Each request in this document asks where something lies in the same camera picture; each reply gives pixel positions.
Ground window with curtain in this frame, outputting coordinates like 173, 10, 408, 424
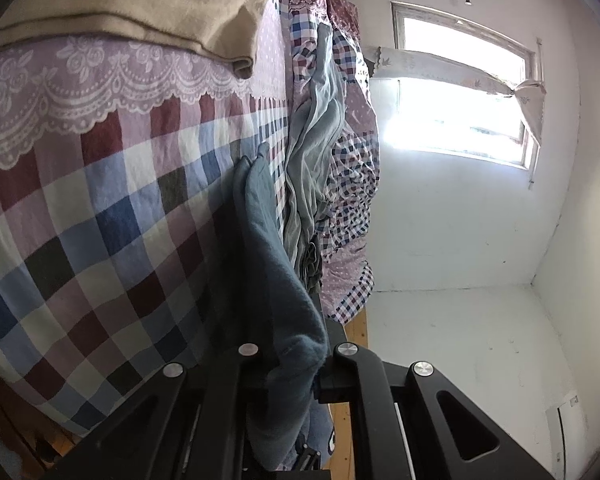
365, 2, 546, 174

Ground dark teal sweater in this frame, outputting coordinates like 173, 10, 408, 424
218, 143, 328, 470

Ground tan brown garment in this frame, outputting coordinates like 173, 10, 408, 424
0, 0, 266, 79

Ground grey trousers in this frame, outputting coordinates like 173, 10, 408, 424
284, 24, 344, 288

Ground dark blue plush pillow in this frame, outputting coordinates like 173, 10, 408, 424
280, 400, 336, 470

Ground plaid folded quilt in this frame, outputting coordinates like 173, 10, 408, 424
289, 0, 380, 325

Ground white air conditioner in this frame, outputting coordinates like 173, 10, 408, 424
545, 391, 586, 480

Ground plaid bed sheet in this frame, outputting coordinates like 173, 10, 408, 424
0, 0, 290, 434

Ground wooden headboard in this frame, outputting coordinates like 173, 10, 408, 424
328, 308, 368, 480

